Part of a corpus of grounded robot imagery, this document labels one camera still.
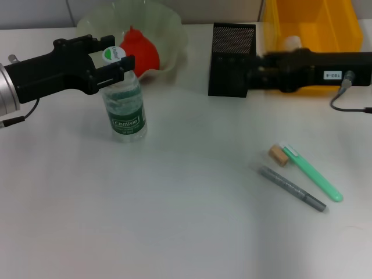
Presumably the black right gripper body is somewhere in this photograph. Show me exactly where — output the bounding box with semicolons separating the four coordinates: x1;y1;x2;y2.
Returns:
277;48;372;94

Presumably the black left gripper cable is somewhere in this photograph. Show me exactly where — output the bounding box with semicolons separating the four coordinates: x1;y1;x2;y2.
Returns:
0;97;41;128

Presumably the grey marker pen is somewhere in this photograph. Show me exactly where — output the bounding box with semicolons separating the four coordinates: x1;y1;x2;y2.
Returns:
257;165;327;213

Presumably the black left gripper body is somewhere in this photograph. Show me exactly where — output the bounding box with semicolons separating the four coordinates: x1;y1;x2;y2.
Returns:
4;34;101;105

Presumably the clear water bottle green label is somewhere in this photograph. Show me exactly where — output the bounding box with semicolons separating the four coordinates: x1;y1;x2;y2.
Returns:
101;46;148;144

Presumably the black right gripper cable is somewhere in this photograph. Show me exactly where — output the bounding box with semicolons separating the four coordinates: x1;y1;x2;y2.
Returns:
330;71;372;114

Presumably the red-orange fruit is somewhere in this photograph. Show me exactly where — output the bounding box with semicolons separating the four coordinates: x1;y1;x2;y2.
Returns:
119;25;161;78

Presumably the small tan cork block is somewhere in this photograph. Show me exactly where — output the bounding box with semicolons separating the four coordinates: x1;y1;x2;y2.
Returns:
267;145;290;169

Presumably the yellow plastic bin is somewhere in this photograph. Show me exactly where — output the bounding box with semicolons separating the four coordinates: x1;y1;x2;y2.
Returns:
261;0;364;96

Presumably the translucent wavy fruit bowl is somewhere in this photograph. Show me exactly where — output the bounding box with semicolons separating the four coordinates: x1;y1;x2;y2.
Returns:
76;0;189;85

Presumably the black mesh pen holder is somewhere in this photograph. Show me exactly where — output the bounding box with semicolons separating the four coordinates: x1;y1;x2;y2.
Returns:
208;22;257;99

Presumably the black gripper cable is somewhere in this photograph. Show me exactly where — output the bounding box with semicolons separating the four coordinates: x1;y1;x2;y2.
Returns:
330;71;372;114
0;97;41;128

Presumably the green pen white cap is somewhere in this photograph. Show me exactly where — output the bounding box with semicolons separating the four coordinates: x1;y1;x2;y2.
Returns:
278;141;344;203

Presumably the white paper ball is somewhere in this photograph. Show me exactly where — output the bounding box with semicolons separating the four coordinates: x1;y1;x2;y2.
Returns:
283;35;303;50

